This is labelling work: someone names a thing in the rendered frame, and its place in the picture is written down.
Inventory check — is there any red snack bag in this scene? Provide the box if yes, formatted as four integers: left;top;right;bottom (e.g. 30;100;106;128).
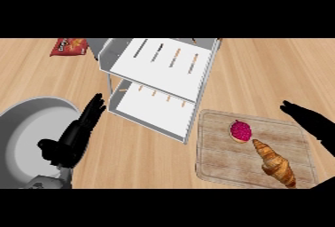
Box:
49;38;90;58

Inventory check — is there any wooden cutting board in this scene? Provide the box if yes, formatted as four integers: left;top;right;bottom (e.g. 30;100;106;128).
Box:
193;108;319;190

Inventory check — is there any large grey bowl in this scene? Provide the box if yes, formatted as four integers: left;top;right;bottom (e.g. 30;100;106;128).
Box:
0;96;83;190

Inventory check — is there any white tiered basket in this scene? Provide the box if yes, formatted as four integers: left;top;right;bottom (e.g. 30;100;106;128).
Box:
86;38;224;145

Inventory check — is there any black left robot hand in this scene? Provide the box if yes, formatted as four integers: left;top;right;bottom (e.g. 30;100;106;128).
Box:
37;93;108;169

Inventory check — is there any golden brown croissant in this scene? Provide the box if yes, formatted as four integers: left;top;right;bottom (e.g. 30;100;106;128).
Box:
251;138;298;189

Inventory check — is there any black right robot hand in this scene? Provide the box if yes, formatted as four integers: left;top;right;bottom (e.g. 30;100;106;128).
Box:
279;99;335;190

